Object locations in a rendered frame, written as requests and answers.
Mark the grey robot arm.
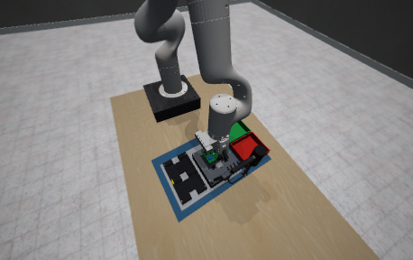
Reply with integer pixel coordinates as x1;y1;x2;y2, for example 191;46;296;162
134;0;252;154

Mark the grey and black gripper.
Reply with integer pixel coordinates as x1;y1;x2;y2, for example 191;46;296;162
211;138;229;161

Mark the green open-top bin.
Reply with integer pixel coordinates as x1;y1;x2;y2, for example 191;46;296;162
229;120;251;145

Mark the green circuit board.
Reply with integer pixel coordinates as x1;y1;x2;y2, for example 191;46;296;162
201;148;218;163

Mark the red bin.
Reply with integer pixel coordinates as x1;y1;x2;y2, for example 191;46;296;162
230;132;270;161

